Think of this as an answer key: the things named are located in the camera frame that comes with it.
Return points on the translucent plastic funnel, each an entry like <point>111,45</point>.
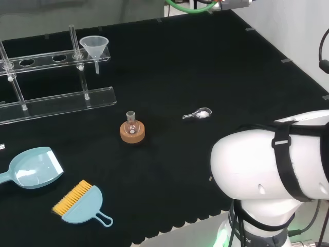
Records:
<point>94,47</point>

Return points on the glass weighing funnel with powder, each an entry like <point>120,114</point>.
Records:
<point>201,114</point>

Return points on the clear acrylic funnel stand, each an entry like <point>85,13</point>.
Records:
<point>51,77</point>

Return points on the round-bottom glass flask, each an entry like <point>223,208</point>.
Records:
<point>131,124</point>

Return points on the black bench cloth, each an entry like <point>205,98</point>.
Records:
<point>180,90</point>

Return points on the blue brush with yellow bristles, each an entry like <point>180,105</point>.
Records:
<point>82,203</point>

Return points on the light blue dustpan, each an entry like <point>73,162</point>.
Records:
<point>33,168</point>

